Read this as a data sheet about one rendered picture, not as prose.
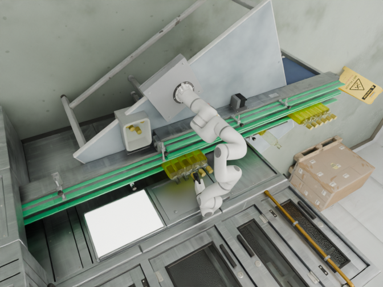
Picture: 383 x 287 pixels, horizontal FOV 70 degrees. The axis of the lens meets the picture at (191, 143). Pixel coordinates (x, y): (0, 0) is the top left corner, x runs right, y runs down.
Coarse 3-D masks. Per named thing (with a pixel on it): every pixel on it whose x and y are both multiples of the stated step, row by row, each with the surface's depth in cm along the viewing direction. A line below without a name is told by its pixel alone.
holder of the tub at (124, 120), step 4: (136, 112) 175; (140, 112) 175; (144, 112) 175; (124, 116) 171; (128, 116) 171; (132, 116) 172; (136, 116) 172; (140, 116) 172; (144, 116) 172; (120, 120) 168; (124, 120) 168; (128, 120) 169; (132, 120) 169; (136, 120) 169; (120, 124) 170; (124, 124) 166; (120, 128) 174; (124, 140) 176; (124, 144) 181; (140, 148) 190; (144, 148) 190; (128, 152) 187; (132, 152) 187
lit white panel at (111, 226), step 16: (144, 192) 186; (112, 208) 176; (128, 208) 176; (144, 208) 177; (96, 224) 168; (112, 224) 168; (128, 224) 168; (144, 224) 169; (160, 224) 169; (96, 240) 160; (112, 240) 161; (128, 240) 161
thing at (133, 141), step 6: (138, 120) 169; (144, 120) 170; (126, 126) 166; (144, 126) 182; (126, 132) 178; (132, 132) 181; (144, 132) 186; (150, 132) 179; (126, 138) 172; (132, 138) 184; (138, 138) 187; (144, 138) 187; (150, 138) 182; (126, 144) 175; (132, 144) 183; (138, 144) 184; (144, 144) 184; (132, 150) 181
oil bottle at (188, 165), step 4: (180, 156) 190; (184, 156) 191; (180, 160) 188; (184, 160) 188; (188, 160) 188; (184, 164) 185; (188, 164) 185; (188, 168) 183; (192, 168) 184; (188, 172) 184
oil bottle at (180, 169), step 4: (172, 160) 187; (176, 160) 187; (176, 164) 185; (180, 164) 185; (176, 168) 183; (180, 168) 182; (184, 168) 183; (180, 172) 181; (184, 172) 182; (180, 176) 183
